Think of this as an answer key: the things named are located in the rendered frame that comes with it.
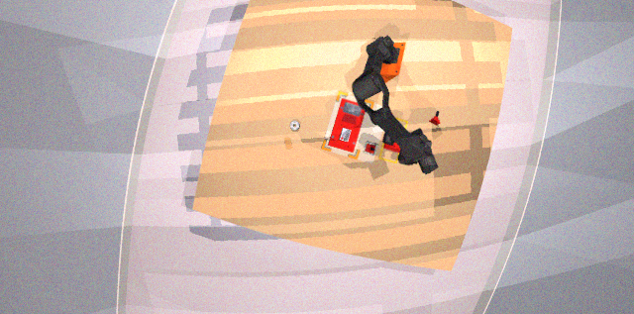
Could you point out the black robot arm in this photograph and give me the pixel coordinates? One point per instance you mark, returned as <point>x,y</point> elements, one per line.
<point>413,146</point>

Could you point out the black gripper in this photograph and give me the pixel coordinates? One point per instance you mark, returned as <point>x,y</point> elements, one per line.
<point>389,141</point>

